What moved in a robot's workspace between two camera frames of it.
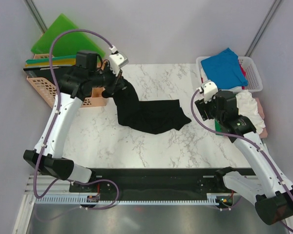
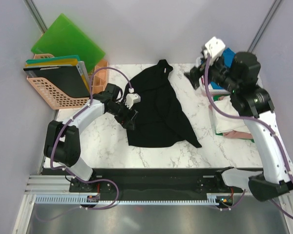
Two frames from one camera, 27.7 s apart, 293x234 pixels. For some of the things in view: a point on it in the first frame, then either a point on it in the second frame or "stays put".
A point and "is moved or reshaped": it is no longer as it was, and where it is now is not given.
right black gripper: x=201 y=107 → x=194 y=73
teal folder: x=31 y=61 stays put
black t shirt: x=153 y=116 is moved or reshaped
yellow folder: x=67 y=62 stays put
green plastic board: x=68 y=44 stays put
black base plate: x=163 y=184 stays put
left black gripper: x=110 y=89 → x=127 y=123
